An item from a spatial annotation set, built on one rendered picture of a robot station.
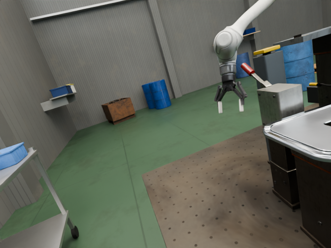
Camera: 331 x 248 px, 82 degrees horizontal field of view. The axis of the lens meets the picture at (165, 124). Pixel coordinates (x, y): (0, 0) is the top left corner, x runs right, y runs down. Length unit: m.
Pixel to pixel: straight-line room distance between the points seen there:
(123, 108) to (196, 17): 4.99
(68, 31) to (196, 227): 7.92
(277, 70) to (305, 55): 3.99
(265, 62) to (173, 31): 7.90
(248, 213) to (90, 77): 7.54
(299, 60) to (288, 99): 4.15
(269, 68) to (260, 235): 0.51
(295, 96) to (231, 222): 0.41
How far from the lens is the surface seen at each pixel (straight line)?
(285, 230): 0.66
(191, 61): 8.63
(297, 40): 0.79
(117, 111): 6.43
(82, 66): 7.95
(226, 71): 1.13
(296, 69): 4.72
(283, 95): 0.56
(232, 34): 0.99
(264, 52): 0.74
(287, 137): 0.44
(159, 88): 6.51
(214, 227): 0.68
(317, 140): 0.42
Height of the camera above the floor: 1.19
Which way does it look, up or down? 15 degrees down
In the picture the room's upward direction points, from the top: 17 degrees counter-clockwise
